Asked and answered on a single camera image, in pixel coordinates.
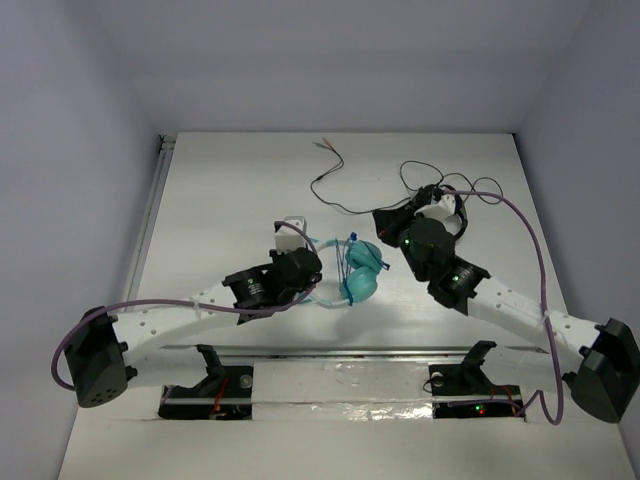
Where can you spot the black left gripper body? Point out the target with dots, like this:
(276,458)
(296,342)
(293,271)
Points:
(307,267)

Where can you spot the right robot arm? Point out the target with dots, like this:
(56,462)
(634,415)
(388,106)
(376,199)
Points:
(595,364)

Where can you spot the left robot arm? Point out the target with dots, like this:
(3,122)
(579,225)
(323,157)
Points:
(108,351)

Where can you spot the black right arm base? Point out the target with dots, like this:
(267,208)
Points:
(463,391)

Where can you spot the black headset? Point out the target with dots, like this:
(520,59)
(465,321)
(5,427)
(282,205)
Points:
(431,193)

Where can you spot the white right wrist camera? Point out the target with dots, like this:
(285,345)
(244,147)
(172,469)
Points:
(442,209)

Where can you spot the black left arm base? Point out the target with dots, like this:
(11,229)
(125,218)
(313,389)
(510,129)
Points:
(223,393)

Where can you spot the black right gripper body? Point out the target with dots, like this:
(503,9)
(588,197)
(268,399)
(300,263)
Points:
(409,215)

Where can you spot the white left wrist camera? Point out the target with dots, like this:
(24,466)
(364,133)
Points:
(287,240)

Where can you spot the teal cat-ear headphones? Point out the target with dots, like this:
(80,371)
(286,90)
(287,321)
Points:
(359,264)

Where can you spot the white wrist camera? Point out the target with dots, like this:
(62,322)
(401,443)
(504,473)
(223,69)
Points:
(287,240)
(442,209)

